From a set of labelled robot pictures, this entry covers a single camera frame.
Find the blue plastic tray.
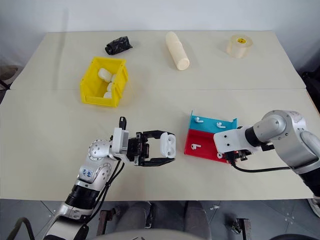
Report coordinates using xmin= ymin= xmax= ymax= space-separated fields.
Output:
xmin=187 ymin=109 xmax=238 ymax=133

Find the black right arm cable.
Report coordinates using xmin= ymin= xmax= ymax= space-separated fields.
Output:
xmin=231 ymin=159 xmax=295 ymax=174

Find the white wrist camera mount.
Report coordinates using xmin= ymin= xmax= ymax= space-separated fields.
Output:
xmin=212 ymin=126 xmax=263 ymax=160
xmin=109 ymin=126 xmax=131 ymax=163

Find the yellow plastic bin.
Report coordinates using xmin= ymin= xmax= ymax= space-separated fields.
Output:
xmin=79 ymin=56 xmax=130 ymax=108

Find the clear tape roll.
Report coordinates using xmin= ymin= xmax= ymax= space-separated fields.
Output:
xmin=226 ymin=34 xmax=255 ymax=60

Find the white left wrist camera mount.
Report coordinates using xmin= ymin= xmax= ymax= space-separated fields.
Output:
xmin=109 ymin=126 xmax=131 ymax=163

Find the white shoe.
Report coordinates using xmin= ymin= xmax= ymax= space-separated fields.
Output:
xmin=308 ymin=196 xmax=320 ymax=218

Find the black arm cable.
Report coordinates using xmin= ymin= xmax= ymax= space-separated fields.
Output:
xmin=83 ymin=116 xmax=127 ymax=228
xmin=231 ymin=159 xmax=295 ymax=174

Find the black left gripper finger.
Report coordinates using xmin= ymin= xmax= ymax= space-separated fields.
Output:
xmin=142 ymin=156 xmax=176 ymax=168
xmin=141 ymin=129 xmax=175 ymax=144

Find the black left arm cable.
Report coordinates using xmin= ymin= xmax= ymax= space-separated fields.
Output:
xmin=83 ymin=116 xmax=127 ymax=228

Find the black curved hose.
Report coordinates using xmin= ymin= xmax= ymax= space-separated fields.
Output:
xmin=6 ymin=216 xmax=36 ymax=240

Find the rusty metal bracket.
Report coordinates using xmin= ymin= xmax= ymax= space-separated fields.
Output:
xmin=96 ymin=209 xmax=118 ymax=237
xmin=231 ymin=217 xmax=252 ymax=236

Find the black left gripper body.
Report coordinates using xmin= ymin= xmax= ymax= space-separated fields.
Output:
xmin=126 ymin=131 xmax=151 ymax=167

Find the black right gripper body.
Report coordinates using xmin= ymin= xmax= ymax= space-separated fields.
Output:
xmin=223 ymin=149 xmax=253 ymax=165

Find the crumpled black plastic bag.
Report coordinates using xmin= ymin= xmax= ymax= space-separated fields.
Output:
xmin=104 ymin=35 xmax=134 ymax=56

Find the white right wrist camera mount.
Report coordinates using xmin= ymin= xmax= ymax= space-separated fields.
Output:
xmin=212 ymin=126 xmax=263 ymax=160

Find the cream cylindrical tube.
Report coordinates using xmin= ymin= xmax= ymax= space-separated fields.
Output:
xmin=165 ymin=31 xmax=191 ymax=71

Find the red plastic tray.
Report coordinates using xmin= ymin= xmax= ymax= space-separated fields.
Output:
xmin=184 ymin=128 xmax=230 ymax=165

